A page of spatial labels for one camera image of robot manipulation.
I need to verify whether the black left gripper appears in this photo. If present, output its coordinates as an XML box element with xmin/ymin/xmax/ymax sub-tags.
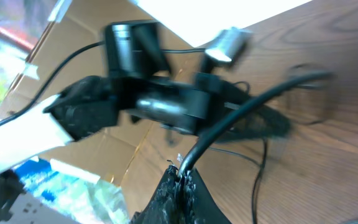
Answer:
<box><xmin>118</xmin><ymin>73</ymin><xmax>291</xmax><ymax>143</ymax></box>

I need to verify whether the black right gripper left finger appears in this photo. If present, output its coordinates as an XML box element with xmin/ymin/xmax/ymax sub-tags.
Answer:
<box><xmin>131</xmin><ymin>165</ymin><xmax>182</xmax><ymax>224</ymax></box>

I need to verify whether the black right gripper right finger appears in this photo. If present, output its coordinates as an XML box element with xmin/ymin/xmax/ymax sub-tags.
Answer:
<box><xmin>183</xmin><ymin>169</ymin><xmax>231</xmax><ymax>224</ymax></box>

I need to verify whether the thick black USB cable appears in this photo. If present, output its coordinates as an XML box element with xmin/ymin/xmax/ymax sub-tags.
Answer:
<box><xmin>177</xmin><ymin>70</ymin><xmax>335</xmax><ymax>177</ymax></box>

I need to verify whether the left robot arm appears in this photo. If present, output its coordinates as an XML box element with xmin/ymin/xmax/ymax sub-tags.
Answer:
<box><xmin>0</xmin><ymin>20</ymin><xmax>253</xmax><ymax>174</ymax></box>

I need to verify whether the brown cardboard box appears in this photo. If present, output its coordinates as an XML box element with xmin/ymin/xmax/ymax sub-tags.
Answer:
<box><xmin>0</xmin><ymin>0</ymin><xmax>204</xmax><ymax>218</ymax></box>

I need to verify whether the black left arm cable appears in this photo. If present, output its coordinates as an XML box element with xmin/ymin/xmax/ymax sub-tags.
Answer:
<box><xmin>0</xmin><ymin>40</ymin><xmax>206</xmax><ymax>136</ymax></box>

